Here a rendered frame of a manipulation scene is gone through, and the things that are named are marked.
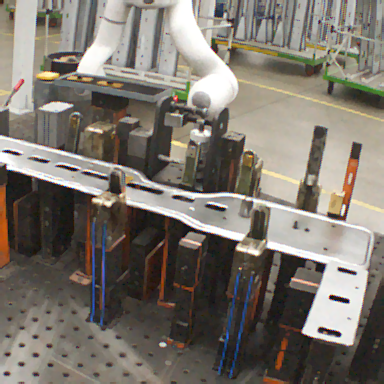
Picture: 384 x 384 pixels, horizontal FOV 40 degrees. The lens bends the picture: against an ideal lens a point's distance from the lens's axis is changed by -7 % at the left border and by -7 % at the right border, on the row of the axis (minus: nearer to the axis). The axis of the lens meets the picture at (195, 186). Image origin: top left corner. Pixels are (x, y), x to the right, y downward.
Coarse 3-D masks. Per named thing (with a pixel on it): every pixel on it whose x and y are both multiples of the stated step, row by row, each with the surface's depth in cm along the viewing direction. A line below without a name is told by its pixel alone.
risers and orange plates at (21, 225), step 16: (16, 176) 156; (16, 192) 158; (32, 192) 165; (16, 208) 158; (32, 208) 159; (16, 224) 160; (32, 224) 160; (16, 240) 162; (32, 240) 162; (144, 240) 146; (208, 240) 142; (144, 256) 145; (160, 256) 154; (208, 256) 144; (144, 272) 147; (160, 272) 157; (208, 272) 146; (128, 288) 150; (144, 288) 149; (208, 288) 147; (208, 304) 149
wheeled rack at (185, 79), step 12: (48, 0) 572; (48, 12) 578; (228, 24) 577; (228, 48) 598; (108, 60) 630; (228, 60) 604; (108, 72) 579; (120, 72) 573; (132, 72) 593; (144, 72) 587; (156, 72) 604; (180, 72) 617; (192, 72) 626; (156, 84) 554; (168, 84) 551; (180, 84) 547; (192, 84) 544; (180, 96) 537
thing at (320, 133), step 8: (320, 128) 136; (328, 128) 139; (320, 136) 136; (312, 144) 140; (320, 144) 140; (312, 152) 141; (320, 152) 140; (312, 160) 142; (320, 160) 140; (312, 168) 142; (320, 168) 142; (304, 176) 142; (304, 184) 143; (312, 192) 142
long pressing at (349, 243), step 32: (0, 160) 151; (64, 160) 156; (96, 160) 158; (96, 192) 140; (128, 192) 142; (224, 192) 147; (192, 224) 131; (224, 224) 131; (288, 224) 135; (320, 224) 137; (352, 224) 138; (320, 256) 122; (352, 256) 123
